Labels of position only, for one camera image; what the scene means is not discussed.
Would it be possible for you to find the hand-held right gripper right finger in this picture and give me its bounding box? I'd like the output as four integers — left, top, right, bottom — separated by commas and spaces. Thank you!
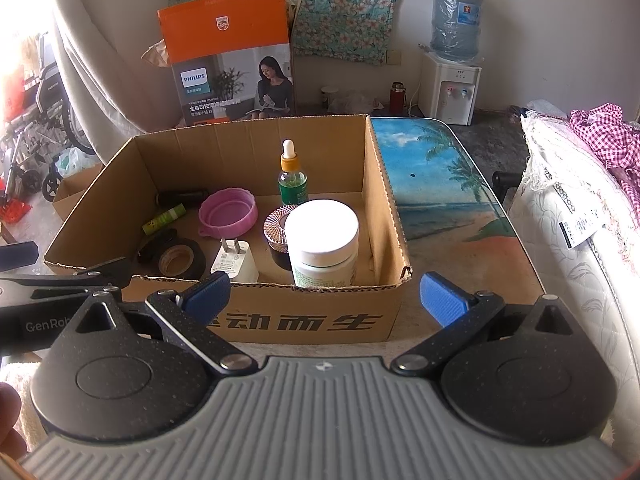
389, 272, 577, 376

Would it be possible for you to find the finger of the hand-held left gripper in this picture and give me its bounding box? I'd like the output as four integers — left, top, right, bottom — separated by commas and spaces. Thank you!
0, 241, 40, 267
74, 256, 134, 289

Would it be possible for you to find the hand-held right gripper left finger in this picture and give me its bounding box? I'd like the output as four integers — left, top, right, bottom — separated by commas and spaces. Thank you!
71, 271, 255, 377

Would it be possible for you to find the black tape roll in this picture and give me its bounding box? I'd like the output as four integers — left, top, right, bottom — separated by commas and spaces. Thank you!
136, 230, 207, 279

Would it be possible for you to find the white charger plug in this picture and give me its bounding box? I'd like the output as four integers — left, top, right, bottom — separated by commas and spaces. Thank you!
209, 237, 260, 284

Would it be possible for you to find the green lip balm tube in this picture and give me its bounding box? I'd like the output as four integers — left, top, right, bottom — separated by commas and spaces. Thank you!
142, 203, 186, 235

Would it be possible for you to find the pink collapsible cup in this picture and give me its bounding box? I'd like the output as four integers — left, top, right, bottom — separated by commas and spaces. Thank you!
198, 187, 259, 237

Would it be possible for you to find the gold lidded dark jar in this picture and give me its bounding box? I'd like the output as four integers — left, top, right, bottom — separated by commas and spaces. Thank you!
263, 204, 302, 271

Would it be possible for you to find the black oval device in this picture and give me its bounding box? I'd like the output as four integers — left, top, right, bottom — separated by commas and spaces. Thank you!
156, 187, 210, 207

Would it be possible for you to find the white lidded jar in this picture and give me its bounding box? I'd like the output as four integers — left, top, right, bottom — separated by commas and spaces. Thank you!
283, 198, 360, 289

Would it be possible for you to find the green dropper bottle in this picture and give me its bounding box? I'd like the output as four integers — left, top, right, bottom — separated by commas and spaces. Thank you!
277, 138, 309, 207

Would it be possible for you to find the brown cardboard box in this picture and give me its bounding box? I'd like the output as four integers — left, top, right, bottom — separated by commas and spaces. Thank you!
43, 113, 414, 346

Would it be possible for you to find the person's left hand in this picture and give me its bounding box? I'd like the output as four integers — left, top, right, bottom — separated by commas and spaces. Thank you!
0, 381, 30, 462

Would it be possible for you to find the red basket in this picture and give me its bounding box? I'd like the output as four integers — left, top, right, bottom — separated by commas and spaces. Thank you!
0, 198, 27, 224

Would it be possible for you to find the small cardboard box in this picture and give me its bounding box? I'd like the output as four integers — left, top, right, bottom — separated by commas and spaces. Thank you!
51, 162, 107, 222

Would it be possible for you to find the white green plastic bag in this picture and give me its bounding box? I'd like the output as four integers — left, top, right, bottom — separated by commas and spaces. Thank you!
53, 147, 99, 179

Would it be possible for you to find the white quilted mattress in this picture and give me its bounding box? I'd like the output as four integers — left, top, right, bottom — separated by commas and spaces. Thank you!
506, 114, 640, 443

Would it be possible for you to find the wheelchair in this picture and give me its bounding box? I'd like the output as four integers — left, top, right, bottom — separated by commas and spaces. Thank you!
0, 31, 97, 202

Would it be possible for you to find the white paper label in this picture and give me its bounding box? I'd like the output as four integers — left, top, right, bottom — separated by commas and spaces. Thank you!
556, 206, 609, 252

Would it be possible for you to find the white water dispenser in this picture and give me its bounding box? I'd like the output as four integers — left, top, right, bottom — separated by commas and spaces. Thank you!
418, 51, 484, 127

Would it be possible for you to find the clear plastic bag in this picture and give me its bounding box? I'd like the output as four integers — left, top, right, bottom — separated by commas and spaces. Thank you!
326, 89, 384, 114

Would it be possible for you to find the pink checked cloth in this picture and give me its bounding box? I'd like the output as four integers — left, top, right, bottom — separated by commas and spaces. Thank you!
569, 102, 640, 172

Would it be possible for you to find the pale curtain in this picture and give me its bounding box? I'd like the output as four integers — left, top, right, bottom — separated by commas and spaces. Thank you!
49, 0, 174, 142

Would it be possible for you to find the orange printed product box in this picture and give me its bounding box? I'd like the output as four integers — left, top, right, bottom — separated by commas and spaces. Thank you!
156, 0, 298, 129

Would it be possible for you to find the blue water jug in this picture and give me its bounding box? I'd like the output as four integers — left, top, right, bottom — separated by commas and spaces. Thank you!
430, 0, 484, 62

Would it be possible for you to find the teal floral cloth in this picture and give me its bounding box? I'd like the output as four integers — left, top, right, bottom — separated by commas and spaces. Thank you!
166, 0, 422, 67

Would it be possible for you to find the black handle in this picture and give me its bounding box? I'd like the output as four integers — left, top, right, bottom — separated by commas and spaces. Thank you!
492, 170, 524, 191

